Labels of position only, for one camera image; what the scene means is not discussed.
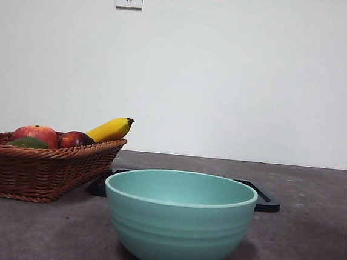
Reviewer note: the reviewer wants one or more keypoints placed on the teal ceramic bowl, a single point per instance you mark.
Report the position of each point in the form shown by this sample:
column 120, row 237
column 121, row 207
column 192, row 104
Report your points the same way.
column 177, row 227

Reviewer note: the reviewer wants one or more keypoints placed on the green avocado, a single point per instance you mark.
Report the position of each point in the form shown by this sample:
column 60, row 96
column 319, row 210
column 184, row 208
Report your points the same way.
column 28, row 143

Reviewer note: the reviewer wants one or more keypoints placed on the yellow banana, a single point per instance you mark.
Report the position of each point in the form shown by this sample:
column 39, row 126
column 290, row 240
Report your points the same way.
column 112, row 129

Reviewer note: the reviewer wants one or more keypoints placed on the dark red plum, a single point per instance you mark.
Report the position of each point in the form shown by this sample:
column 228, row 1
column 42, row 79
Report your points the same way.
column 75, row 139

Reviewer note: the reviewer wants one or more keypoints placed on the black rectangular tray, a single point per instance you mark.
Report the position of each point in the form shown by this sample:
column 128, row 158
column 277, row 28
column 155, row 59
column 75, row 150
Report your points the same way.
column 268, row 206

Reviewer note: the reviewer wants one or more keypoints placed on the red apple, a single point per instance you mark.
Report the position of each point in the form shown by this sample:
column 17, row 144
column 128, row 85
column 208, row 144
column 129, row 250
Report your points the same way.
column 36, row 134

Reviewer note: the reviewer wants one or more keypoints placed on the brown wicker basket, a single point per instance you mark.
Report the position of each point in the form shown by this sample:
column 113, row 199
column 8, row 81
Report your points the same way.
column 36, row 172

